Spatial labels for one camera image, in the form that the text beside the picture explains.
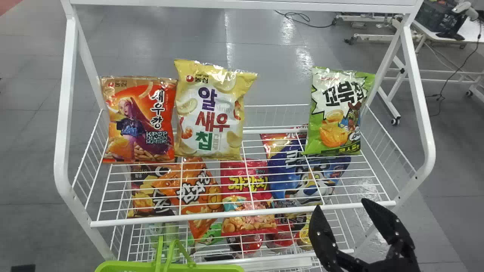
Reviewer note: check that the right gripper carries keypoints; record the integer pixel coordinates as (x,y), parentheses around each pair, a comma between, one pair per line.
(382,266)

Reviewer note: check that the green basket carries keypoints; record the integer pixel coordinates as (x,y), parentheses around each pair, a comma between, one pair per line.
(177,267)

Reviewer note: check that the blue snack packet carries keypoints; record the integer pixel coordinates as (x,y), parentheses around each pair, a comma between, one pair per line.
(291,173)

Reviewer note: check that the green snack packet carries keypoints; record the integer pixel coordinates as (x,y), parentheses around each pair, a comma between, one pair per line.
(336,113)

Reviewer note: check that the red yellow-lettered snack packet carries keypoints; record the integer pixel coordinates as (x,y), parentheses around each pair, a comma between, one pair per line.
(245,185)

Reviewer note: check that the orange snack packet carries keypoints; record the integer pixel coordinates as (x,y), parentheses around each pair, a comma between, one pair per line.
(196,192)

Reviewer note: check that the yellow snack packet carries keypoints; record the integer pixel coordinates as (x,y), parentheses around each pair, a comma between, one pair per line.
(211,113)

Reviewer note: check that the black snack packet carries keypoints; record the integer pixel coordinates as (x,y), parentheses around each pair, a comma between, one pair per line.
(145,196)

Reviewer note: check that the white side table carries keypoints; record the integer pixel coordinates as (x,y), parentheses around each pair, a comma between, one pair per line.
(469,36)

